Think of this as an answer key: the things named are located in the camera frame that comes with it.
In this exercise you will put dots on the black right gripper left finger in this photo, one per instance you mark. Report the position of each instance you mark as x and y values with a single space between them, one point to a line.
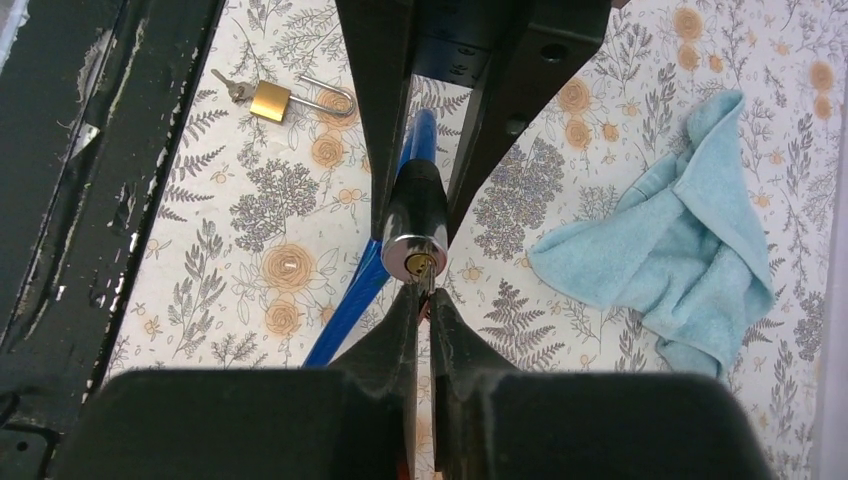
353 419

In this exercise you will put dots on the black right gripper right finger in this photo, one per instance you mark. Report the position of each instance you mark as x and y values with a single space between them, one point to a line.
494 421

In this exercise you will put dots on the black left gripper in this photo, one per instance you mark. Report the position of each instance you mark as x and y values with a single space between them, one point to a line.
516 55

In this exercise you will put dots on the blue cable lock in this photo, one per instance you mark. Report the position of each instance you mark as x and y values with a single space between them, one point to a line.
416 223

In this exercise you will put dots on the brass padlock with key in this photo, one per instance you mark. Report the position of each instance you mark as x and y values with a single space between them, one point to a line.
270 101

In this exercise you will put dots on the light blue towel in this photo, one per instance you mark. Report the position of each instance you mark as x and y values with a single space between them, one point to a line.
683 247

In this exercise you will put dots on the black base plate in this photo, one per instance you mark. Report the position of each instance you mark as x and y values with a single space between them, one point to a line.
94 99

